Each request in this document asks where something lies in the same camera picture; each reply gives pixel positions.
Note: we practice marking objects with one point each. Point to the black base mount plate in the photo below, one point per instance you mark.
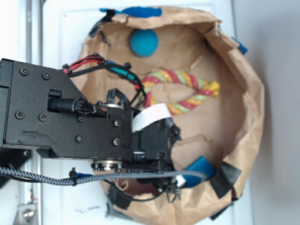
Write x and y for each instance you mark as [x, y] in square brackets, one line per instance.
[14, 158]

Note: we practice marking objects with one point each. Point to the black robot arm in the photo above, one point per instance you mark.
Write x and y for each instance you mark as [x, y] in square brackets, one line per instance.
[42, 110]

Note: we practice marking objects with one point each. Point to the multicolour twisted rope toy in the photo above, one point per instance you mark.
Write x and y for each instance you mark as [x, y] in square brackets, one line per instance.
[179, 90]

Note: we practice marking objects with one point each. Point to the blue rectangular block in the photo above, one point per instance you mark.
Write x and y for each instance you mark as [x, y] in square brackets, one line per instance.
[200, 165]

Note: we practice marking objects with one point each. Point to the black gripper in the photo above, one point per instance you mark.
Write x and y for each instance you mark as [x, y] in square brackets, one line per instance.
[153, 136]

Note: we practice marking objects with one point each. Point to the teal textured ball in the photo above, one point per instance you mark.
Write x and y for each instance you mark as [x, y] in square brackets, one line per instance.
[143, 43]

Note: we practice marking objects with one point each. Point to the metal corner bracket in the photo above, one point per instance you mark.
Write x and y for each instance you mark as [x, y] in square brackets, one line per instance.
[27, 214]

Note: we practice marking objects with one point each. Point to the brown paper bag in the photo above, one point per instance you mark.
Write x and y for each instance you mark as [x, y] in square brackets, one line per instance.
[226, 129]

